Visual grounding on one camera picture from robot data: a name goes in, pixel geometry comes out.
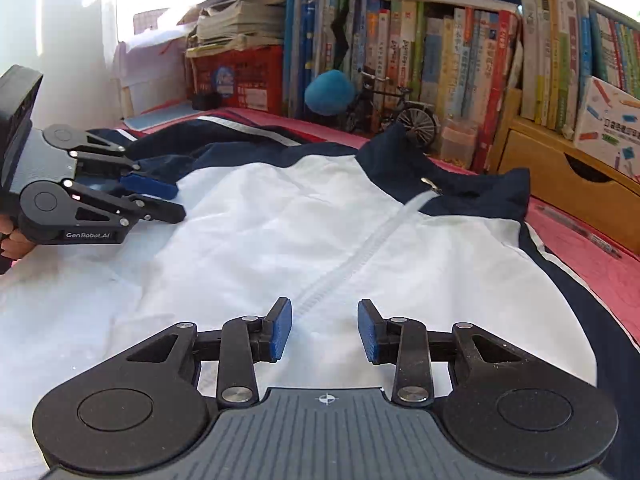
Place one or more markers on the white and navy jacket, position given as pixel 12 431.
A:
pixel 300 220

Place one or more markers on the gel pen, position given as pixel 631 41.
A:
pixel 580 232

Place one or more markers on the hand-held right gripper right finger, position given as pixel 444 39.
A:
pixel 369 332

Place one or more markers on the red plastic crate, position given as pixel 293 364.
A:
pixel 250 80

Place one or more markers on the row of large picture books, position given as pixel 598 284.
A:
pixel 440 60

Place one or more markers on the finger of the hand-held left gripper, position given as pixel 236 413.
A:
pixel 150 186
pixel 160 211

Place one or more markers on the small black box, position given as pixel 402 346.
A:
pixel 204 101

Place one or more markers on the clear plastic jar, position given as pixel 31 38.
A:
pixel 457 142

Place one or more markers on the stack of paper booklets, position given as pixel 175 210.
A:
pixel 240 15

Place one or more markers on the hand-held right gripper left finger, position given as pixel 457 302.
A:
pixel 282 330

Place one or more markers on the row of slim paperback books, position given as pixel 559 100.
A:
pixel 550 60

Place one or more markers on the white paper pile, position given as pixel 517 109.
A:
pixel 150 70

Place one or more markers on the miniature bicycle model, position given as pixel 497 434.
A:
pixel 415 120

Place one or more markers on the person's left hand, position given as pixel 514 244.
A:
pixel 12 247

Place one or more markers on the blue round plush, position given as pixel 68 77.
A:
pixel 327 92

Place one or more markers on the white printed box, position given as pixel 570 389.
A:
pixel 607 125

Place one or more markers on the wooden drawer organizer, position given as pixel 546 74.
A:
pixel 540 175

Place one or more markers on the blue notebook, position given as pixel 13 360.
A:
pixel 155 120

